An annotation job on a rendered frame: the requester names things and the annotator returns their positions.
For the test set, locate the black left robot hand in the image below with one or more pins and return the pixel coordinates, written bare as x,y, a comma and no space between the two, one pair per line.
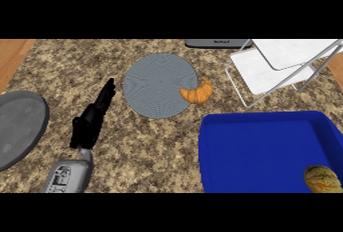
93,116

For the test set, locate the yellow-green tomato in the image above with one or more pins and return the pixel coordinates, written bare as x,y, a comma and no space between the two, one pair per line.
320,178

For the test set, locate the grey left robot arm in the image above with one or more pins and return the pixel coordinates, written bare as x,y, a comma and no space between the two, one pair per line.
68,176

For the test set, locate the blue plastic tray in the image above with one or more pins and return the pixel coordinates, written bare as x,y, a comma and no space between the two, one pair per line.
263,151

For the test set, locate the grey round placemat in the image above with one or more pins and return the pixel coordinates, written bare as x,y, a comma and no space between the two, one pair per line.
159,85

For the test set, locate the dark grey appliance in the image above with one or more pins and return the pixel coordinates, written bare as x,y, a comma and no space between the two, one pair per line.
215,43

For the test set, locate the grey round plate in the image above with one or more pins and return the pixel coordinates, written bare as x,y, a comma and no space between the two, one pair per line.
17,128

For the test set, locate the orange croissant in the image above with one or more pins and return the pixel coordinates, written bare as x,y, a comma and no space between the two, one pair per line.
198,93

